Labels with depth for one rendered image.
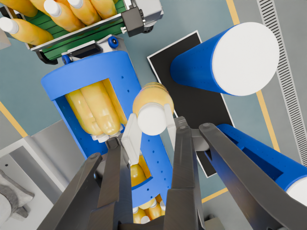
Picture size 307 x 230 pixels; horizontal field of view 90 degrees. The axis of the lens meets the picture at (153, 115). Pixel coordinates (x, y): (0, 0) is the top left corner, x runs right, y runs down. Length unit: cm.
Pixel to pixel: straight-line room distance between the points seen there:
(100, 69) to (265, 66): 63
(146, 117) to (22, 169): 68
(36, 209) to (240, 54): 105
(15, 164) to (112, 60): 57
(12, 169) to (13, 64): 136
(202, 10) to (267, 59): 118
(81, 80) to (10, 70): 165
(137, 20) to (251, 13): 156
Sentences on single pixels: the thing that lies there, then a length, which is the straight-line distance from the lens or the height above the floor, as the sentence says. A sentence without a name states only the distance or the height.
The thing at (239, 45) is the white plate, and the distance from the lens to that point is 73.
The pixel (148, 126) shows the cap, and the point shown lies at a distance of 20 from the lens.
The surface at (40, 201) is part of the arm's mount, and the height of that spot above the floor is 108.
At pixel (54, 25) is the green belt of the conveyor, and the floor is 90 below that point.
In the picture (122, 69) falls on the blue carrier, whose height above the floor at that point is 118.
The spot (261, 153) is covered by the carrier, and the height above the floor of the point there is 76.
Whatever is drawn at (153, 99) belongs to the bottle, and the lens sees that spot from 22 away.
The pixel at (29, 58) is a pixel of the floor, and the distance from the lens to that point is 196.
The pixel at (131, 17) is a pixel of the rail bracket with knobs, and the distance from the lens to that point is 68.
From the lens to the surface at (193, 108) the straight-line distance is 162.
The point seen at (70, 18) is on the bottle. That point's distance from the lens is 67.
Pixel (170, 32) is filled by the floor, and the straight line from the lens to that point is 172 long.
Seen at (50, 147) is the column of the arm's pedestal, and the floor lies 89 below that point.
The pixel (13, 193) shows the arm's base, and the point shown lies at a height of 111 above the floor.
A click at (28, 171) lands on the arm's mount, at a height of 106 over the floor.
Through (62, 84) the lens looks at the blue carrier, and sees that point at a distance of 46.
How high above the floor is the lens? 165
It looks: 75 degrees down
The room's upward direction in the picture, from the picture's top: 161 degrees clockwise
